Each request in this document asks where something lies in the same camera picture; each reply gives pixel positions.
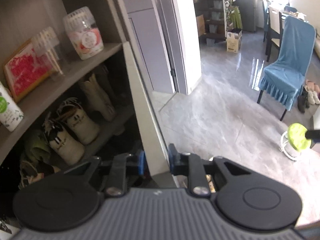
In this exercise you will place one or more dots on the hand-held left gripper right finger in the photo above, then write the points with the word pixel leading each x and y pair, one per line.
pixel 172 158

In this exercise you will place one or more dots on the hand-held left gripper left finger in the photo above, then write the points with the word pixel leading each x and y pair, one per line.
pixel 141 163

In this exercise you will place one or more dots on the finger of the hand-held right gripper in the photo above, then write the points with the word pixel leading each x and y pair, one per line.
pixel 313 133

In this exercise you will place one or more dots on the white cabinet door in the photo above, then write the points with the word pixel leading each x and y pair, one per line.
pixel 140 100

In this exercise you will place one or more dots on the grey shoe cabinet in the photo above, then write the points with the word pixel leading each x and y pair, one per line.
pixel 75 68

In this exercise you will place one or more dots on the green cushioned white stool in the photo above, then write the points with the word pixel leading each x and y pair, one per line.
pixel 297 135

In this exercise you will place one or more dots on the black boot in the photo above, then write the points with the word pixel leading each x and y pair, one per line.
pixel 302 101

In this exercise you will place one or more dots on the white shoe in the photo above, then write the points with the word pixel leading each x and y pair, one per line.
pixel 313 97

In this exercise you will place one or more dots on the pink plush slipper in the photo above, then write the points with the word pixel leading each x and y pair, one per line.
pixel 312 85

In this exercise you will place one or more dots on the cream fringed short boot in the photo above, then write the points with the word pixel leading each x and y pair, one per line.
pixel 65 145
pixel 81 125

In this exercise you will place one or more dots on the blue covered chair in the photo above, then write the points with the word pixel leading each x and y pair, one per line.
pixel 287 62

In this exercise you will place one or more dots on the beige tall boot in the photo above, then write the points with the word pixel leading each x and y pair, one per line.
pixel 97 97

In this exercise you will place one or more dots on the green shoe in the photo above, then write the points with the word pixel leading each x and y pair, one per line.
pixel 36 148

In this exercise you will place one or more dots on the laced dark shoe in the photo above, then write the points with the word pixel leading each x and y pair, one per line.
pixel 30 175

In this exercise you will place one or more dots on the beige back dining chair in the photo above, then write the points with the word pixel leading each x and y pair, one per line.
pixel 273 22

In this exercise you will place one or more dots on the dining table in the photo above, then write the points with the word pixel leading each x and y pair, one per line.
pixel 295 13

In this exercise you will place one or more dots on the cardboard box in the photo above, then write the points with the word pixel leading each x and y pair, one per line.
pixel 233 41

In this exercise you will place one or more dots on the white interior door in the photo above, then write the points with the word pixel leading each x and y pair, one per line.
pixel 185 30

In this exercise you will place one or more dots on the pink-label plastic jar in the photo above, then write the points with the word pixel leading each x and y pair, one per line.
pixel 85 35

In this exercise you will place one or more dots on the white green-label bottle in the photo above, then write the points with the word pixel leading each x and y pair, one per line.
pixel 8 110

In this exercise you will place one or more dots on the clear plastic container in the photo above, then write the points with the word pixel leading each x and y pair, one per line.
pixel 48 52

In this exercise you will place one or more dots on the grey refrigerator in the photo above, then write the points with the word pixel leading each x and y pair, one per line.
pixel 246 5

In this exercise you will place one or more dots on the pink framed box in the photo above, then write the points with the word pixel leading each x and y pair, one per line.
pixel 25 73

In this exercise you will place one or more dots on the dark shelf unit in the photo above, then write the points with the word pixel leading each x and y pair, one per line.
pixel 207 10

